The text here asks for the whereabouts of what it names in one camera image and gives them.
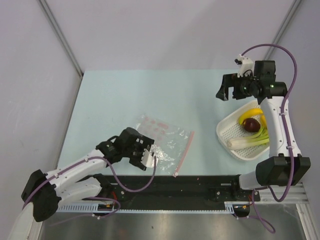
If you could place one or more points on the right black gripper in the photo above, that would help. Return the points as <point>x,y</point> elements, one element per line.
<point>231,80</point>

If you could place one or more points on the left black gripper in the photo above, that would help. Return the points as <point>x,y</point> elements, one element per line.
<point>146,144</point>

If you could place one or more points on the clear zip top bag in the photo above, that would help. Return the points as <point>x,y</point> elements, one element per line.
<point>171,143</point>

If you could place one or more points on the green leek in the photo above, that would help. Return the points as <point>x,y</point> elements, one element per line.
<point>257,139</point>

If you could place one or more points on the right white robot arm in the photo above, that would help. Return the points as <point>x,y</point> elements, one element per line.
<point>285,166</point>

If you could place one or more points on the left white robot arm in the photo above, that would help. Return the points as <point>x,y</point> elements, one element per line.
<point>47,191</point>

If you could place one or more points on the yellow banana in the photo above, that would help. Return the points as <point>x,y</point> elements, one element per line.
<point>248,114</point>

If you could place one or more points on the white perforated plastic basket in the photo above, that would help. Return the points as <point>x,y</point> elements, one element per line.
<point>229,128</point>

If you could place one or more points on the yellow bell pepper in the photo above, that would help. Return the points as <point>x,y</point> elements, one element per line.
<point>263,121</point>

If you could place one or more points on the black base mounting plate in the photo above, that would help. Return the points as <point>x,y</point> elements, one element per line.
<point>180,190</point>

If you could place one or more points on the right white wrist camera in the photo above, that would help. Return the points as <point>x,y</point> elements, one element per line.
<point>245,65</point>

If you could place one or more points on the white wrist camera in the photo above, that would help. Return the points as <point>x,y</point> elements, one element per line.
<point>149,159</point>
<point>245,65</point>

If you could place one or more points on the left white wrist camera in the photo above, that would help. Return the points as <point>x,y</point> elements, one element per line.
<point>149,159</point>

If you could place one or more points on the white slotted cable duct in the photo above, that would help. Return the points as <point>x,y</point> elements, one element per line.
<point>100,208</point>

